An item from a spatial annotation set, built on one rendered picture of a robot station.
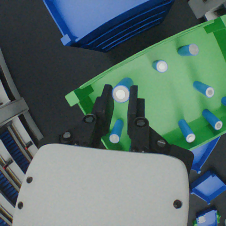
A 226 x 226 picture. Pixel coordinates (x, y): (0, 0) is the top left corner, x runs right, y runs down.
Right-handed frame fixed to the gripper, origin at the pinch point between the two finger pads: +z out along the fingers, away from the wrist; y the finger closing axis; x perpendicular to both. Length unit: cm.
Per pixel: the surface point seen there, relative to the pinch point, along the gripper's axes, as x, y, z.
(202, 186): -91, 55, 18
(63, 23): 5.0, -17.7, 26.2
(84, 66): -22, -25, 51
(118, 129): -11.1, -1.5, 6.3
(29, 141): -52, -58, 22
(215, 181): -87, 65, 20
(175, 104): -9.6, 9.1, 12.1
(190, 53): 2.1, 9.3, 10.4
